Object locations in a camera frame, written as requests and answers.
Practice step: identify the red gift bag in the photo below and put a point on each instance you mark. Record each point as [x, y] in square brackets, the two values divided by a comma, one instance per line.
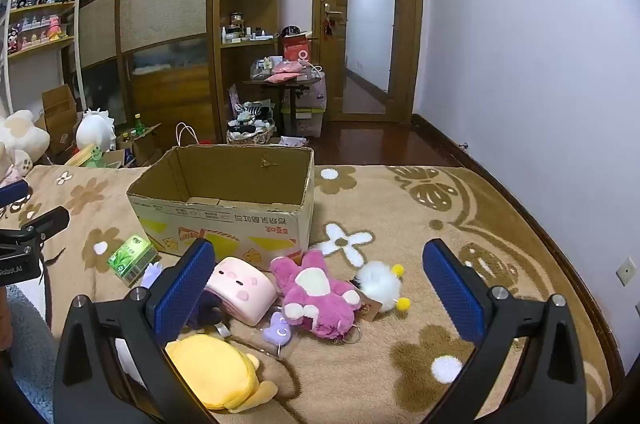
[295, 48]

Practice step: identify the row of pink figurines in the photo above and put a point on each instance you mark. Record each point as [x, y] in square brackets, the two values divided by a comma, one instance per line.
[37, 33]

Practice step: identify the pink square pig plush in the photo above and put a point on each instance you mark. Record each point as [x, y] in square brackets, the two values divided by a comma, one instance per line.
[240, 289]

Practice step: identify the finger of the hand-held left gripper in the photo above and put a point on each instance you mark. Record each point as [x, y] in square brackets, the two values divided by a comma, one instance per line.
[12, 194]
[47, 221]

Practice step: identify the person's blue fleece clothing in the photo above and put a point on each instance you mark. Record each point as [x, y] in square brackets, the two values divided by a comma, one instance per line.
[32, 354]

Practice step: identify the white fluffy ball plush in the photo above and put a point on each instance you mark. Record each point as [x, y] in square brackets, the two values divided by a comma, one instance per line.
[380, 286]

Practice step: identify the wooden door with mirror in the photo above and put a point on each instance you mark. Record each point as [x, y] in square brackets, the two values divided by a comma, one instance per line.
[330, 68]

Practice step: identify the wicker basket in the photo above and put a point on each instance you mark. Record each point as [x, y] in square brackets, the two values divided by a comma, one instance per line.
[250, 136]

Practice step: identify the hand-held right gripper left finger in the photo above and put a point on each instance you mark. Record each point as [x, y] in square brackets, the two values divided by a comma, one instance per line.
[184, 290]

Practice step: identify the pink cloth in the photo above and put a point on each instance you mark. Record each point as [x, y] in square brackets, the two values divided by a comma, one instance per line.
[285, 73]

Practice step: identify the small side table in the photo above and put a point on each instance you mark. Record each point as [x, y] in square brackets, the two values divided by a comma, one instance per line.
[287, 96]

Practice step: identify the green glass bottle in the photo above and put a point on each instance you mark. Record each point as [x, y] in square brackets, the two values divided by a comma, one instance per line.
[138, 126]

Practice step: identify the green tissue pack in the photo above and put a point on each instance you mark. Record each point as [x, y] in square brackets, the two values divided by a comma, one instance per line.
[127, 254]

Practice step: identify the white printed bag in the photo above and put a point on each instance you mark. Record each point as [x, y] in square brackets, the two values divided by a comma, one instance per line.
[317, 93]

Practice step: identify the low cardboard box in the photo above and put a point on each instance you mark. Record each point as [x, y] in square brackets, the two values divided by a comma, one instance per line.
[145, 148]

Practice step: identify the purple charm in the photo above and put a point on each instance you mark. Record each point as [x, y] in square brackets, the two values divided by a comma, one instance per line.
[278, 329]

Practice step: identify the white display shelf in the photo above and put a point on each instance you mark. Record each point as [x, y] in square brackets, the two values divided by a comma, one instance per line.
[45, 45]

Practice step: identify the open brown cardboard box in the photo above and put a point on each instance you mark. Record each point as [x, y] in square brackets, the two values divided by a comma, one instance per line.
[57, 113]

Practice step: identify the cream flower plush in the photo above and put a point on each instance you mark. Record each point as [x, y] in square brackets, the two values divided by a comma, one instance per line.
[20, 136]

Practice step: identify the white wall socket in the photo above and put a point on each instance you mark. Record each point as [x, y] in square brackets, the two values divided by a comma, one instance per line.
[626, 272]

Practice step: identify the purple packet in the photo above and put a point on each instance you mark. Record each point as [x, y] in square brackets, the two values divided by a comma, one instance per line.
[292, 141]

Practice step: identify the magenta bear plush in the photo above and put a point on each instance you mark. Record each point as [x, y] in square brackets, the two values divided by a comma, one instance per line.
[330, 310]

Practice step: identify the clear storage bin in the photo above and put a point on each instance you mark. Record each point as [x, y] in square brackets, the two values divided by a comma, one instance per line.
[305, 123]

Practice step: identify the yellow plush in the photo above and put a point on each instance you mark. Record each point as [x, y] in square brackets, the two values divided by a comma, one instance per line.
[215, 369]

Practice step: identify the printed cardboard box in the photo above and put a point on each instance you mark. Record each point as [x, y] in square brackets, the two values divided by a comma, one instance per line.
[225, 224]

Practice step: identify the white round plush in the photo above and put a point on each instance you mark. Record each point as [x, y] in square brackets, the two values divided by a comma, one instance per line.
[95, 131]

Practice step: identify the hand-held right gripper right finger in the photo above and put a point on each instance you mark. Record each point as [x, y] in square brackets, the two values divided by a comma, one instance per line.
[452, 291]

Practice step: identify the wooden corner shelf unit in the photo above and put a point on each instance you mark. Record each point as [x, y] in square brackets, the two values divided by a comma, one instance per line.
[240, 68]

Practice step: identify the green frog toy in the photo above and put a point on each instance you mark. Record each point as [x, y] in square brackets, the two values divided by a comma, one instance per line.
[92, 155]

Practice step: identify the black round tin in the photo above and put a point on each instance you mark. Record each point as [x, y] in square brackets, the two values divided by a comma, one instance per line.
[290, 30]

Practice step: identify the jars and bottles on shelf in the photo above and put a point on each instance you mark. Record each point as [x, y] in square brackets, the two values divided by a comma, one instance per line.
[240, 31]

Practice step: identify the striped socks pile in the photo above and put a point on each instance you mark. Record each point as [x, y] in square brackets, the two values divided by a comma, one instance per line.
[252, 111]

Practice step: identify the red door tassel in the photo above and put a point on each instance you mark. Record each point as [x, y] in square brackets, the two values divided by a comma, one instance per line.
[328, 27]

